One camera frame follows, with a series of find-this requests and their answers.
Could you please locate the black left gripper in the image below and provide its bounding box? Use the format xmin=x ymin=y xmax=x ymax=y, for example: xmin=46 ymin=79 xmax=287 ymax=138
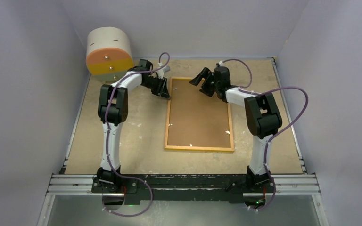
xmin=142 ymin=76 xmax=171 ymax=100

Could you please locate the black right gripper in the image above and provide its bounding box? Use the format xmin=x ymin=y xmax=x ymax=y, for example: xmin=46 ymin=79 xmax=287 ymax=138
xmin=189 ymin=67 xmax=220 ymax=97

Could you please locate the brown frame backing board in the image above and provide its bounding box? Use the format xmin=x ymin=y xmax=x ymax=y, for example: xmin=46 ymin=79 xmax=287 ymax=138
xmin=167 ymin=79 xmax=232 ymax=148

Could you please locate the yellow wooden picture frame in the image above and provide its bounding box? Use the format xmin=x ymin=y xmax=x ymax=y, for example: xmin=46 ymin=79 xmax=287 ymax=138
xmin=164 ymin=76 xmax=235 ymax=153

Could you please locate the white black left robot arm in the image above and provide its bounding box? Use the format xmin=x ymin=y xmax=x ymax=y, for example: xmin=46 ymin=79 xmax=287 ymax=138
xmin=96 ymin=59 xmax=171 ymax=193

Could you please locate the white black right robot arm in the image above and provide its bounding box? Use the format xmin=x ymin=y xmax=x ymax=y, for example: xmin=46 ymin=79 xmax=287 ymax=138
xmin=189 ymin=66 xmax=282 ymax=192

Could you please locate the white orange yellow drawer cabinet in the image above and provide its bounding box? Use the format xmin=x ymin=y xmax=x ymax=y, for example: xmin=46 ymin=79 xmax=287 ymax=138
xmin=85 ymin=27 xmax=134 ymax=82

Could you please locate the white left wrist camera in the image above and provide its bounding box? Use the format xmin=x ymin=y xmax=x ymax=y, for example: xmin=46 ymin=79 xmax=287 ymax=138
xmin=156 ymin=63 xmax=170 ymax=79

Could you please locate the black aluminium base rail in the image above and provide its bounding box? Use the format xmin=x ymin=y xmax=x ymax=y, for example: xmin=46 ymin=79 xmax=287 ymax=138
xmin=47 ymin=174 xmax=321 ymax=205

